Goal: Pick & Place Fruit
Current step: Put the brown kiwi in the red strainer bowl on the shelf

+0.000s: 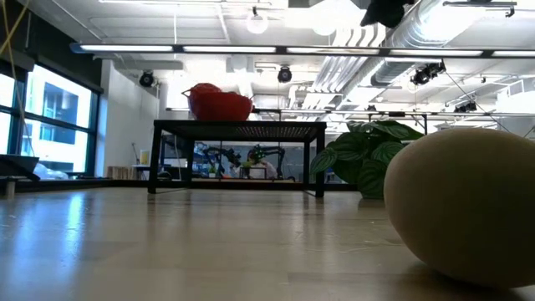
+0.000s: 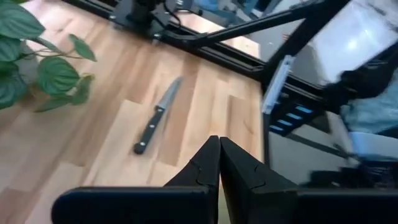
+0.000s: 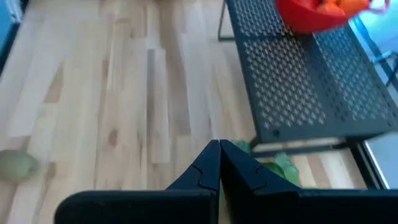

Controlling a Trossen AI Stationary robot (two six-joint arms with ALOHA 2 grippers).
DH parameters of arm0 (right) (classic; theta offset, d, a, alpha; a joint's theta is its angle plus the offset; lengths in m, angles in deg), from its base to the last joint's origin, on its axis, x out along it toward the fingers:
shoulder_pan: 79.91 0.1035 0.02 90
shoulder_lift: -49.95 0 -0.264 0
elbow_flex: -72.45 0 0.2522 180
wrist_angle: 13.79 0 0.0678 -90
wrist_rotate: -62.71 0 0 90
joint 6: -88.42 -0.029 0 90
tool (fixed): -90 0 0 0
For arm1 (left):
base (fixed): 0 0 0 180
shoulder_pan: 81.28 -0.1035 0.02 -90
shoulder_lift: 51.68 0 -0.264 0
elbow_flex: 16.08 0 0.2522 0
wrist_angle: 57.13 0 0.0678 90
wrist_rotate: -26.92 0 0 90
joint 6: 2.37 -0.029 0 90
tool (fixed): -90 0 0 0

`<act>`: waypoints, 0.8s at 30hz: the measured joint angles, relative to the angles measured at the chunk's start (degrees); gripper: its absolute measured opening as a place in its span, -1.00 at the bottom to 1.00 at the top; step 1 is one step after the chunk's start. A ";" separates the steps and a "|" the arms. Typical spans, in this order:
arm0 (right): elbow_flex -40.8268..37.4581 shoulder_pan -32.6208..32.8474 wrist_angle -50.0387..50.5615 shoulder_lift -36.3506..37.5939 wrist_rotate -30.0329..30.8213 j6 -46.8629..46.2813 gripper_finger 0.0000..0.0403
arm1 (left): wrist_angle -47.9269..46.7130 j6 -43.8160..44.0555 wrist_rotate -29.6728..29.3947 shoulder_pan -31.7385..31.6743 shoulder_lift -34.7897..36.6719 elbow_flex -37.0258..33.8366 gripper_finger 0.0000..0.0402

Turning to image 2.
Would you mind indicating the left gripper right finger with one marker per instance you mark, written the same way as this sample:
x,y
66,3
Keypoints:
x,y
248,193

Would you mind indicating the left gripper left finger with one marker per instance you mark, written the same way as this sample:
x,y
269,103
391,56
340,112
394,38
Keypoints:
x,y
202,174

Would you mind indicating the black device blue lights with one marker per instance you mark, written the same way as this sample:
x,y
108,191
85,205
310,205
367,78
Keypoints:
x,y
289,119

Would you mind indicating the person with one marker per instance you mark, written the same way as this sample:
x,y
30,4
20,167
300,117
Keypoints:
x,y
367,112

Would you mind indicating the green leafy potted plant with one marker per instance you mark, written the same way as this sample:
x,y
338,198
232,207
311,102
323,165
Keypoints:
x,y
56,76

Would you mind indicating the silver aluminium bracket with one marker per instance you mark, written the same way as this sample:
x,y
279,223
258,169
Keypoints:
x,y
276,84

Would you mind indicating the black rig frame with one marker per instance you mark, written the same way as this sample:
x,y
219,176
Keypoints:
x,y
236,62

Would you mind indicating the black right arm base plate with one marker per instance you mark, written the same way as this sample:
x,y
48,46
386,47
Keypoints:
x,y
124,15

